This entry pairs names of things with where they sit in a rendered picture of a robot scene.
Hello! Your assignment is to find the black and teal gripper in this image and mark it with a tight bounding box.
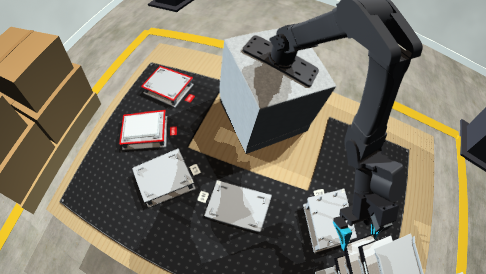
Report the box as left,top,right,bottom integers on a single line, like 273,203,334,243
333,188,379,251

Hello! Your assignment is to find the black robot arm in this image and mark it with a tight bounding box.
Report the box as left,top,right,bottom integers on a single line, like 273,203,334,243
243,0,423,233

